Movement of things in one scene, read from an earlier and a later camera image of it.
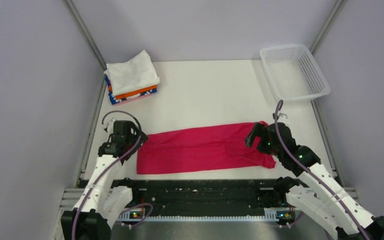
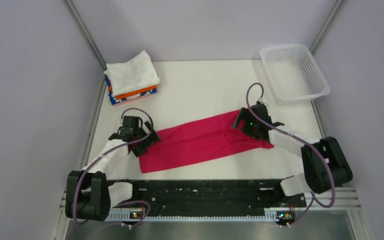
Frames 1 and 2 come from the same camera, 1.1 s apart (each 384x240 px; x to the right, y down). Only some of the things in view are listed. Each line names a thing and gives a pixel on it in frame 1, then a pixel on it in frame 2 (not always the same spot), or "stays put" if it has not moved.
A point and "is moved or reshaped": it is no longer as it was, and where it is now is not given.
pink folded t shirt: (135, 99) stays put
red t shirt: (205, 149) is moved or reshaped
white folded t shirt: (136, 73) stays put
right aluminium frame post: (327, 26) stays put
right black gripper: (259, 129) to (244, 115)
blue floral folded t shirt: (113, 100) stays put
